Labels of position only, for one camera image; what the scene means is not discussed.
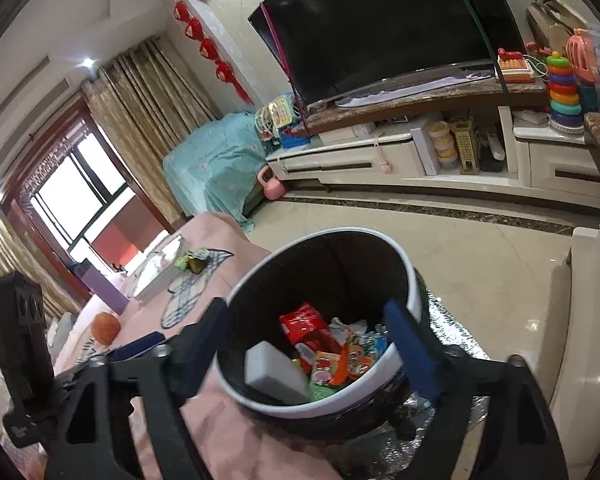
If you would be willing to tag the pink pole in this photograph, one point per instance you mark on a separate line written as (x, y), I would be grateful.
(282, 65)

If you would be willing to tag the beige patterned curtain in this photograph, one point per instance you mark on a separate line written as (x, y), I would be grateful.
(150, 125)
(15, 260)

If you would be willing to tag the black white-rimmed trash bin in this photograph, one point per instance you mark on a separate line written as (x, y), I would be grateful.
(330, 270)

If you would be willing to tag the pink kettlebell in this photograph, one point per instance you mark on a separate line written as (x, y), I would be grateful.
(274, 187)

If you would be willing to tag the teal cloth covered armchair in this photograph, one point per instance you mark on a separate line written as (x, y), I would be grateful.
(210, 170)

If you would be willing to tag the red snack packet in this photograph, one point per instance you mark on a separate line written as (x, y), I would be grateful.
(307, 325)

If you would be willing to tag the balcony window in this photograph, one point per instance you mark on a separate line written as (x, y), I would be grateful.
(80, 195)

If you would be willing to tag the orange pink toy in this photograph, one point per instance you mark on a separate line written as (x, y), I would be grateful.
(582, 57)

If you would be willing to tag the dark green hoop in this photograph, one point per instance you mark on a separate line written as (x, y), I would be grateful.
(495, 60)

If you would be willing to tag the colourful activity toy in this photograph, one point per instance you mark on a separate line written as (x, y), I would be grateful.
(282, 112)

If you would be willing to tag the pink blanket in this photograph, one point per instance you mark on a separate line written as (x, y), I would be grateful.
(215, 240)

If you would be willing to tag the red toy telephone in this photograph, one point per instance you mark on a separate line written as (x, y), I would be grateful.
(515, 65)

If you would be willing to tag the brown paper bag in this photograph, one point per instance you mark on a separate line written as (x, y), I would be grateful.
(552, 20)

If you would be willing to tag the blue toy cash register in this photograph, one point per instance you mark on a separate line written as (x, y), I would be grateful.
(292, 139)

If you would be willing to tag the white cloth under television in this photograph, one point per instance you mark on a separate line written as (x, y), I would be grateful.
(405, 91)

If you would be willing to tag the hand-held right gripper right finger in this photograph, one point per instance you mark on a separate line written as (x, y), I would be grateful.
(410, 355)

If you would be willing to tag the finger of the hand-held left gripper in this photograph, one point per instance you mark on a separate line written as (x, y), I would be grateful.
(137, 347)

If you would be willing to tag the green gold snack bag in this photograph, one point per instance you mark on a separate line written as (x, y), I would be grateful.
(192, 261)

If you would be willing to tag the white foam block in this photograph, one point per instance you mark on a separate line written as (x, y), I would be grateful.
(275, 372)

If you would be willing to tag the black flat television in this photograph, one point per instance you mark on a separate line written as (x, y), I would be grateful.
(380, 25)

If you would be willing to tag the white television cabinet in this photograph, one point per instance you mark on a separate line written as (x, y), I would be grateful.
(555, 175)

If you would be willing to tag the yellow stacked containers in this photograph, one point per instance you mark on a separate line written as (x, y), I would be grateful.
(442, 142)

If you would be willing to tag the purple drink bottle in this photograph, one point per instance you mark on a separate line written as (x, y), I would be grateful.
(107, 292)

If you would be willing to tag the green orange snack packet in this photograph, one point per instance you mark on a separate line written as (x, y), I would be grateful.
(329, 367)

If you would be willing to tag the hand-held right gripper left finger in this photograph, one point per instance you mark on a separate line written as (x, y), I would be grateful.
(202, 355)

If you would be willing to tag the green picture book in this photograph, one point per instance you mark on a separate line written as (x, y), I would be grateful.
(155, 275)

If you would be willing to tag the orange fruit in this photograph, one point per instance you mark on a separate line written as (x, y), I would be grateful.
(106, 329)

